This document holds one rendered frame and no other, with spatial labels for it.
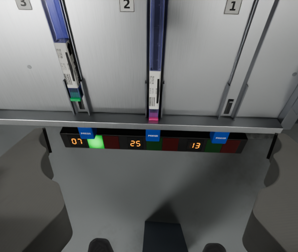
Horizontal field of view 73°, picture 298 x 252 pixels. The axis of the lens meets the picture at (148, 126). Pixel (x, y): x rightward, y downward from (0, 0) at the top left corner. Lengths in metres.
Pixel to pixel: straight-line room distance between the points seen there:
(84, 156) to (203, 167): 0.61
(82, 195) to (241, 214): 0.82
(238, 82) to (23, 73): 0.29
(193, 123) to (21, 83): 0.25
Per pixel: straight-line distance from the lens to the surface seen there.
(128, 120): 0.30
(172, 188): 1.08
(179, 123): 0.30
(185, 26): 0.25
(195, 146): 0.39
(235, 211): 1.19
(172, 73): 0.27
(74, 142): 0.41
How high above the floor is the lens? 1.03
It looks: 89 degrees down
